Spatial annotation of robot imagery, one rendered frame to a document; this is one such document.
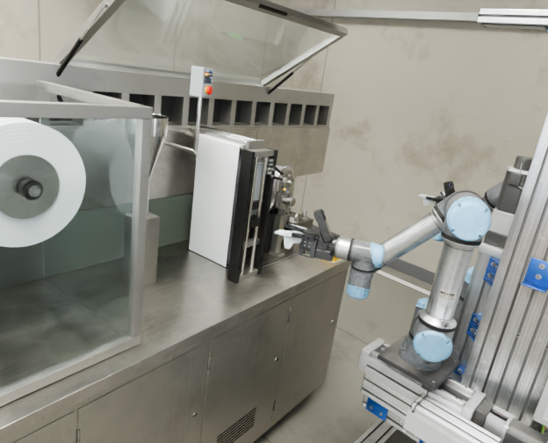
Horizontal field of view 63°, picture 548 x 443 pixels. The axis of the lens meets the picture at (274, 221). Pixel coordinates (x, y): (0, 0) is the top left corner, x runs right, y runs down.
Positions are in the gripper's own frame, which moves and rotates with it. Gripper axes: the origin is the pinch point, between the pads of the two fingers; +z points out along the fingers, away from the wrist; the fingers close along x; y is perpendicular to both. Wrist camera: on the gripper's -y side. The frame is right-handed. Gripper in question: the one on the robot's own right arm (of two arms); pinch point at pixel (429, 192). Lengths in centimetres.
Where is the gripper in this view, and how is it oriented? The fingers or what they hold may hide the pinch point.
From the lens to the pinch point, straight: 255.1
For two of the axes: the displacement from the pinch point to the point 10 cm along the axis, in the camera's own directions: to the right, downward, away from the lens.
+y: -0.1, 9.3, 3.6
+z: -3.7, -3.4, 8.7
